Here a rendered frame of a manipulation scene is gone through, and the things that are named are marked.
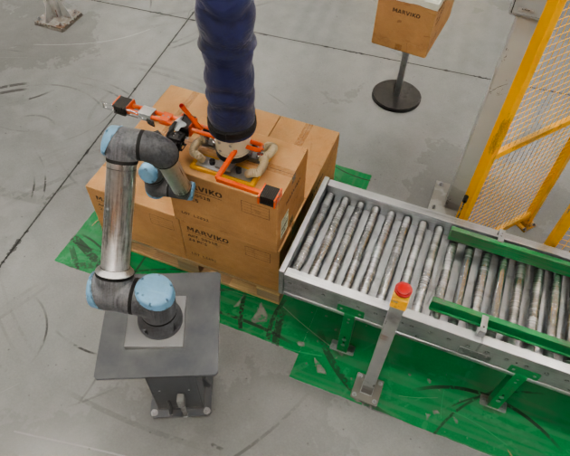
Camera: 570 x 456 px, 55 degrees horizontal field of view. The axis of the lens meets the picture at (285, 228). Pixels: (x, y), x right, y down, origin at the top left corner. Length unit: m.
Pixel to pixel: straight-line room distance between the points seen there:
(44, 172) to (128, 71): 1.24
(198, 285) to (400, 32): 2.35
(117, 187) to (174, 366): 0.77
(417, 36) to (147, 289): 2.62
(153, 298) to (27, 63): 3.49
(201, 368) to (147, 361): 0.22
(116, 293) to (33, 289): 1.47
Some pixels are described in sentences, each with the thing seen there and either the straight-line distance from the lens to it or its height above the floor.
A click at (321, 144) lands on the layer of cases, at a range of 3.42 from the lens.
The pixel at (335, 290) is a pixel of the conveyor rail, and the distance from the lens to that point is 2.70.
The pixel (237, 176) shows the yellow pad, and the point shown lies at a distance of 2.63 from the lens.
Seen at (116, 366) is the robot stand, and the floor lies 0.75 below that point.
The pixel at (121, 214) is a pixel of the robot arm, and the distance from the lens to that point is 2.15.
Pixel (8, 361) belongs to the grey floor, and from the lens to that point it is 3.48.
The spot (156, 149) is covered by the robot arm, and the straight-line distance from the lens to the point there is 2.06.
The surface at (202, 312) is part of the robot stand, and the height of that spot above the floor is 0.75.
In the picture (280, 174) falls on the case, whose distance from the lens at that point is 2.67.
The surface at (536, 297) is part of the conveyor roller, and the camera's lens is 3.02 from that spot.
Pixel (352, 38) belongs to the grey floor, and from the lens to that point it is 5.34.
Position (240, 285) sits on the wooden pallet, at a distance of 3.38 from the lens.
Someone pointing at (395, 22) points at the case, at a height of 0.82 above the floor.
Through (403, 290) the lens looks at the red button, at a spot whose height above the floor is 1.04.
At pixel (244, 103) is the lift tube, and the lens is 2.41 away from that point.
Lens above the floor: 2.89
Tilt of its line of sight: 52 degrees down
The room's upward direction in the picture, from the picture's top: 2 degrees clockwise
